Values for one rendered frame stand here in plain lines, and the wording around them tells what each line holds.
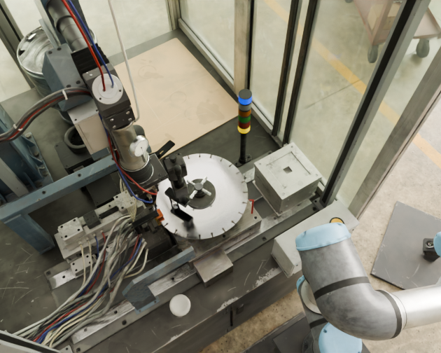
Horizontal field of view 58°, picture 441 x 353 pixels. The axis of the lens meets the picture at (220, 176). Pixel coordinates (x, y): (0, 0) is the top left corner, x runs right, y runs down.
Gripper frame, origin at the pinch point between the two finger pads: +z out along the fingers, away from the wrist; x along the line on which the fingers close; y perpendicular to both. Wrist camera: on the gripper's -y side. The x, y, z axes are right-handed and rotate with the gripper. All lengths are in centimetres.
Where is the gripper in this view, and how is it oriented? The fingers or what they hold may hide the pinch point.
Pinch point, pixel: (437, 267)
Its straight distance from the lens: 146.3
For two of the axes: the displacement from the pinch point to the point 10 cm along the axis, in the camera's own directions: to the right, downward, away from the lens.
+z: 0.2, 5.1, 8.6
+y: 9.4, 2.8, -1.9
